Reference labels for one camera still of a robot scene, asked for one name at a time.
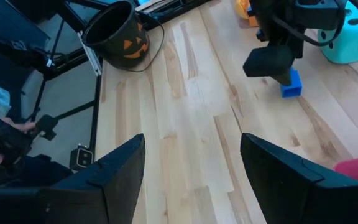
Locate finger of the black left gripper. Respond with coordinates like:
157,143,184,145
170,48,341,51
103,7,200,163
242,45,295,86

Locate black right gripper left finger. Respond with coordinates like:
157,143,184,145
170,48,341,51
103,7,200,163
0,133,146,224

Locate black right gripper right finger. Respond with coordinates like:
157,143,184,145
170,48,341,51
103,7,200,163
240,133,358,224

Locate blue knobbed toy block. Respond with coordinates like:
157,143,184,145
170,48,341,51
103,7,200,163
280,67,303,99

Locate orange toy block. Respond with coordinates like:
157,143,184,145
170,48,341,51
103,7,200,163
247,14,259,28

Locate orange-yellow six-stud brick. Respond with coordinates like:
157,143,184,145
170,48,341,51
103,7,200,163
234,0,250,20

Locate teal foam die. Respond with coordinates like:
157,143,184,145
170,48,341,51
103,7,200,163
317,0,358,65

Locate pink plastic bin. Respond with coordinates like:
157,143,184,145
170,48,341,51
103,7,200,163
333,154,358,185

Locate person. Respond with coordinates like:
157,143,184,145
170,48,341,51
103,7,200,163
0,102,75,188

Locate person's hand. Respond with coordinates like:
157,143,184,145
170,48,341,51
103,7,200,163
0,116,37,134

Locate black bucket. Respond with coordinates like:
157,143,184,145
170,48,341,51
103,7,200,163
81,0,166,73

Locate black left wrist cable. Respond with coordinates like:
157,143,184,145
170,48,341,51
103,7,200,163
272,0,358,48

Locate small black camera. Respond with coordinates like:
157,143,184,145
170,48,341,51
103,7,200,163
69,144,94,172

